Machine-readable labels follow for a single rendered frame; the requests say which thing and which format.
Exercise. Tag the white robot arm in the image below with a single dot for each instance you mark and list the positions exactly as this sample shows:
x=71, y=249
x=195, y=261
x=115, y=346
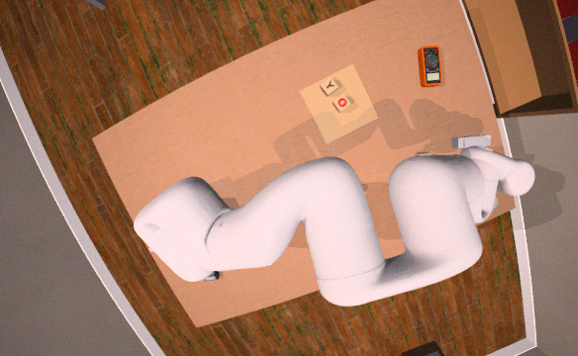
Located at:
x=427, y=192

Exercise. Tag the orange digital multimeter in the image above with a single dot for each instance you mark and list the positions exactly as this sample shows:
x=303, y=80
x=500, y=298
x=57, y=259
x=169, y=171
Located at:
x=429, y=66

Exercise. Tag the beige square mat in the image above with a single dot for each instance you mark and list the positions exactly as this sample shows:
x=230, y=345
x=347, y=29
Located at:
x=330, y=122

